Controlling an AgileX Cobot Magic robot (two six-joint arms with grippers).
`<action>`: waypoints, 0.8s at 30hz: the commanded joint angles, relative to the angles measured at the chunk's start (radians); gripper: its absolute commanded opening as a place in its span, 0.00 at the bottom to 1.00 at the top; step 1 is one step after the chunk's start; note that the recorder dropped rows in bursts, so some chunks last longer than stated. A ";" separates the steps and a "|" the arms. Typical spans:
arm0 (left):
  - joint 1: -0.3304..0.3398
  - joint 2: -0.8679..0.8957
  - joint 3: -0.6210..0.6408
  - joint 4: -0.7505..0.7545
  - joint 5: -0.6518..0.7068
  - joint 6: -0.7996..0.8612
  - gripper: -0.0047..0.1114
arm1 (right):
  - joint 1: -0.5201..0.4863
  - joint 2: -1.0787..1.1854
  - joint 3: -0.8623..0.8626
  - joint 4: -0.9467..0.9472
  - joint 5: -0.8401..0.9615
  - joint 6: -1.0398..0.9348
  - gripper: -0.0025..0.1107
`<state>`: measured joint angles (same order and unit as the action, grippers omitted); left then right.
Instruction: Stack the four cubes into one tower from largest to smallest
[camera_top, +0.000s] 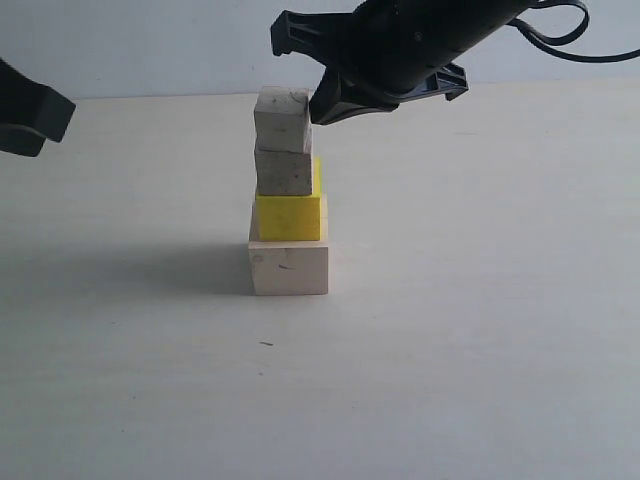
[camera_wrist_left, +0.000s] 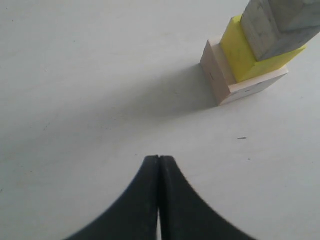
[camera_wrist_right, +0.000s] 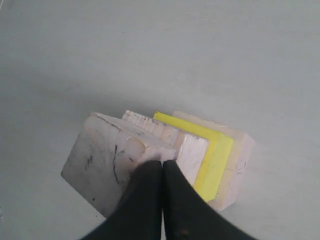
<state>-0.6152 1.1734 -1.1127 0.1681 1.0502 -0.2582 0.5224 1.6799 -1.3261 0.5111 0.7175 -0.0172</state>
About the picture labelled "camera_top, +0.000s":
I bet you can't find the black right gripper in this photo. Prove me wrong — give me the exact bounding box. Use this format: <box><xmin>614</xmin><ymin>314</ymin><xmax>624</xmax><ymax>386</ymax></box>
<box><xmin>270</xmin><ymin>0</ymin><xmax>530</xmax><ymax>125</ymax></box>

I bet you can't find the small wooden cube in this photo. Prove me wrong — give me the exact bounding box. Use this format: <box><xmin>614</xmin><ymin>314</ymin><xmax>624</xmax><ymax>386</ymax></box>
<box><xmin>254</xmin><ymin>86</ymin><xmax>311</xmax><ymax>153</ymax></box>
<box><xmin>254</xmin><ymin>146</ymin><xmax>314</xmax><ymax>196</ymax></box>

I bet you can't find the yellow cube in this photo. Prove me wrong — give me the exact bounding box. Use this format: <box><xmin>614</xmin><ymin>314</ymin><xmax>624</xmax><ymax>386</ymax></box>
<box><xmin>254</xmin><ymin>156</ymin><xmax>327</xmax><ymax>242</ymax></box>

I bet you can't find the large wooden cube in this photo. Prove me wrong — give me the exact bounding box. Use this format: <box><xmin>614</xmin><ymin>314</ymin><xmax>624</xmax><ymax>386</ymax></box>
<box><xmin>247</xmin><ymin>194</ymin><xmax>330</xmax><ymax>296</ymax></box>

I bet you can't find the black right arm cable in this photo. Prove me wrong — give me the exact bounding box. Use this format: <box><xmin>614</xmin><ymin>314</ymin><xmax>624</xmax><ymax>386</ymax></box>
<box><xmin>509</xmin><ymin>0</ymin><xmax>640</xmax><ymax>64</ymax></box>

